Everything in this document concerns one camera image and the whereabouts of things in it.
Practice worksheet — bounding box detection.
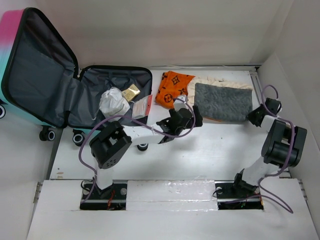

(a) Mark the orange patterned towel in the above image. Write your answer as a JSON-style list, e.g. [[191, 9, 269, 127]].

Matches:
[[155, 71, 195, 109]]

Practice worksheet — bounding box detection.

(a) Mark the grey cream fleece blanket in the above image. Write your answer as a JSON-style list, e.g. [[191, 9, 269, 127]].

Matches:
[[187, 76, 253, 124]]

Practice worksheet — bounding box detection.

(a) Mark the beige cardboard box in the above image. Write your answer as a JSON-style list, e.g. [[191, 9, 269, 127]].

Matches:
[[122, 84, 141, 102]]

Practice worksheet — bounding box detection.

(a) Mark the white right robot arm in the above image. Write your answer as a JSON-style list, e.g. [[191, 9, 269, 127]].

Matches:
[[231, 98, 308, 197]]

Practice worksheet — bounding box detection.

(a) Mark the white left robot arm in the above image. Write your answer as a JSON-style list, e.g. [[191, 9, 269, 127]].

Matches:
[[89, 105, 203, 199]]

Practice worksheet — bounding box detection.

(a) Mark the pink teal suitcase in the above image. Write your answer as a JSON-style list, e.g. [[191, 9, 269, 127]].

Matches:
[[0, 7, 153, 146]]

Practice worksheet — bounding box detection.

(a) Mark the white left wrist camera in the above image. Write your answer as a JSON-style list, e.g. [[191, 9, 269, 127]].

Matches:
[[173, 94, 188, 112]]

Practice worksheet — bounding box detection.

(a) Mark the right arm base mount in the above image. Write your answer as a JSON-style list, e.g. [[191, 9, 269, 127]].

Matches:
[[212, 180, 264, 211]]

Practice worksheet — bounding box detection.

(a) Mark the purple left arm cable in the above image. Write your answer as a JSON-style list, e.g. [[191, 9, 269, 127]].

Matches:
[[78, 97, 197, 203]]

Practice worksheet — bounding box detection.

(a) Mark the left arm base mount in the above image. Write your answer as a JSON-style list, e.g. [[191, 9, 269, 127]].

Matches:
[[79, 182, 128, 211]]

